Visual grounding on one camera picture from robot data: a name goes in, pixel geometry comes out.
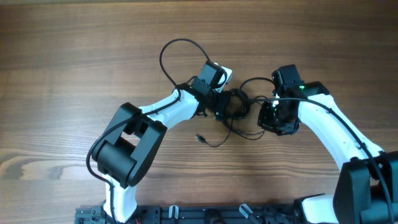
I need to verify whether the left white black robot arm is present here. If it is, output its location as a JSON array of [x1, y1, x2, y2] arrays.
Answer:
[[88, 60, 233, 223]]

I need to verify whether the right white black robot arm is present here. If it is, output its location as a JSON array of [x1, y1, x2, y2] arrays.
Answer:
[[257, 65, 397, 223]]

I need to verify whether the black aluminium base frame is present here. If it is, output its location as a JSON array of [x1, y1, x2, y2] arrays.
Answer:
[[74, 203, 302, 224]]

